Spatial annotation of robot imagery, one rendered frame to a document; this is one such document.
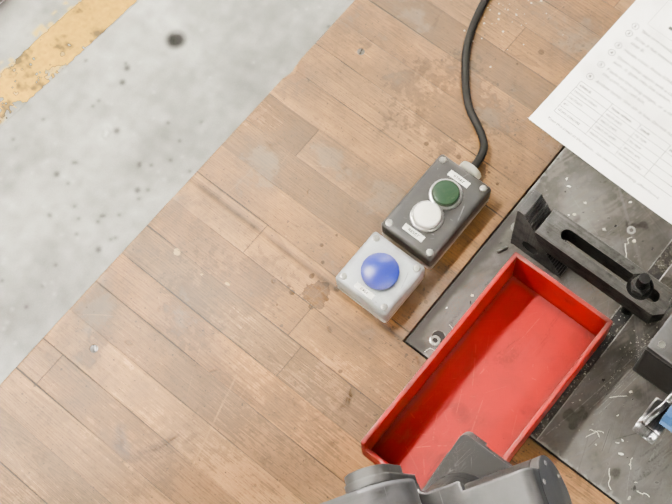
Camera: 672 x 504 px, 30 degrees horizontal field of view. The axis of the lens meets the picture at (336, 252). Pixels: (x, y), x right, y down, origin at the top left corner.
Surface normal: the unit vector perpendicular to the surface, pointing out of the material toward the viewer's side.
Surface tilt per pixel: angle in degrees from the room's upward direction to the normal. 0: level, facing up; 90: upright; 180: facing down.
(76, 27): 0
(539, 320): 0
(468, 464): 30
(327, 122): 0
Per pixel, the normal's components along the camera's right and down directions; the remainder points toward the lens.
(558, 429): -0.04, -0.35
